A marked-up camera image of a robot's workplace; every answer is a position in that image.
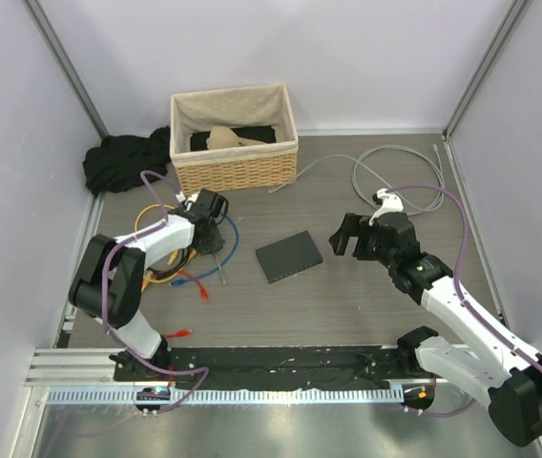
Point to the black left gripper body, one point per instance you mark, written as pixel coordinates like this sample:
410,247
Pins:
213,243

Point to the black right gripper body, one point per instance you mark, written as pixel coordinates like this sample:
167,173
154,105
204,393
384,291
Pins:
368,245

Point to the black network switch box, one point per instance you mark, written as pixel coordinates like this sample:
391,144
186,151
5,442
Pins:
289,256

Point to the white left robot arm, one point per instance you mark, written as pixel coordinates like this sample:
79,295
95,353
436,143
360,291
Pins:
107,283

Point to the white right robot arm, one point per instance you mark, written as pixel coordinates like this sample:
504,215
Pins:
498,370

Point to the beige object in basket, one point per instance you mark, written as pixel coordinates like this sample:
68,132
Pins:
221,137

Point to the black cloth in basket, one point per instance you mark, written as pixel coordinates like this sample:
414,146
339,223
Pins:
261,133

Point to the wicker basket with liner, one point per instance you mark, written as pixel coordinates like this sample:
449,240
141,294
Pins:
235,168

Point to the black cloth pile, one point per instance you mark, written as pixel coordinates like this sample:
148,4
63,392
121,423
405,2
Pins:
114,166

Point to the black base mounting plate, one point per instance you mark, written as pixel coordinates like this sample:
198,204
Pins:
290,368

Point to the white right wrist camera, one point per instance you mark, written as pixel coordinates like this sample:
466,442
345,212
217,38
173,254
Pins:
385,202

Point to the aluminium front rail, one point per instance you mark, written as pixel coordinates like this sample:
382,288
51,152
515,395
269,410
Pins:
108,376

